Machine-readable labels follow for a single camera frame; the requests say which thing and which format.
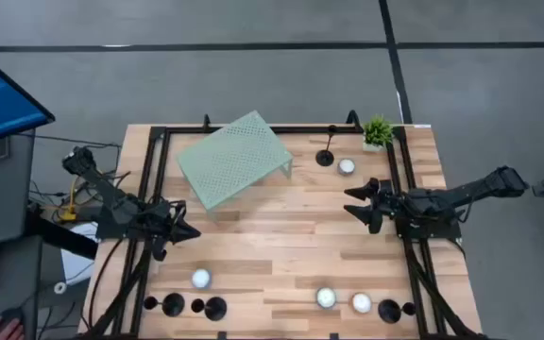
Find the black computer mouse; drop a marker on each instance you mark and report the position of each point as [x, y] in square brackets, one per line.
[13, 312]

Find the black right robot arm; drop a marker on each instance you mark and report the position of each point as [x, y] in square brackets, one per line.
[465, 191]

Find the white paper sheet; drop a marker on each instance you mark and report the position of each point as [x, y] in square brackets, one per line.
[76, 266]

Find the green plant in white pot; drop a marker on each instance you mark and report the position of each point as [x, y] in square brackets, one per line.
[377, 132]

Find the candle in brown rimmed tin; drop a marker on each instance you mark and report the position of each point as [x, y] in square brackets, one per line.
[361, 302]

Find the white tape roll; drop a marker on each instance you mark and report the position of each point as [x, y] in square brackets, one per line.
[60, 287]

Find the black aluminium table frame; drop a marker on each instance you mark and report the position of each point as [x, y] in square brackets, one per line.
[310, 129]

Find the computer desk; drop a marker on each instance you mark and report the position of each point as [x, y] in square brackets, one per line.
[3, 198]

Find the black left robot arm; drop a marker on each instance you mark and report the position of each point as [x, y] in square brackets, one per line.
[107, 193]

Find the candle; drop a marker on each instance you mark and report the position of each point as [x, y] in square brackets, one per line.
[326, 297]
[361, 302]
[201, 278]
[346, 166]

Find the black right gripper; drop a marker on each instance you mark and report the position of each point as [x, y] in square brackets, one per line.
[390, 200]

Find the green perforated metal riser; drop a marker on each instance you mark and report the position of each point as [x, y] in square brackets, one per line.
[234, 158]

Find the black table clamp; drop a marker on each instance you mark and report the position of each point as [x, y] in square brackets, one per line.
[221, 335]
[333, 336]

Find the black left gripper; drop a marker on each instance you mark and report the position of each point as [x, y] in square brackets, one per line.
[158, 219]

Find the black metal candlestick holder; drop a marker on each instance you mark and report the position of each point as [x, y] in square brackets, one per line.
[215, 309]
[173, 305]
[389, 311]
[324, 158]

